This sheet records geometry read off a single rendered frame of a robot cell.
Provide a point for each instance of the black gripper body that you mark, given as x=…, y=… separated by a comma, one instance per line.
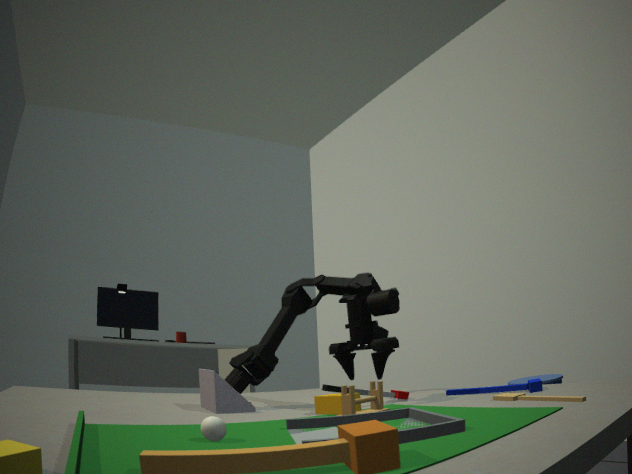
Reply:
x=361, y=332

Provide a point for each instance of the red putter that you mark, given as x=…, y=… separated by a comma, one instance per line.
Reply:
x=397, y=395

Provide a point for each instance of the green rectangular mat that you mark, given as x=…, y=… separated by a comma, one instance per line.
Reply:
x=115, y=449

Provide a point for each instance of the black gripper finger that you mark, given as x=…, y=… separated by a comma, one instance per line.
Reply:
x=379, y=361
x=347, y=363

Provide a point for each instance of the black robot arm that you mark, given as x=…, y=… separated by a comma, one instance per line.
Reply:
x=363, y=298

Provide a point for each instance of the white golf ball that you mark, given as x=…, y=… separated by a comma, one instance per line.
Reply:
x=213, y=428

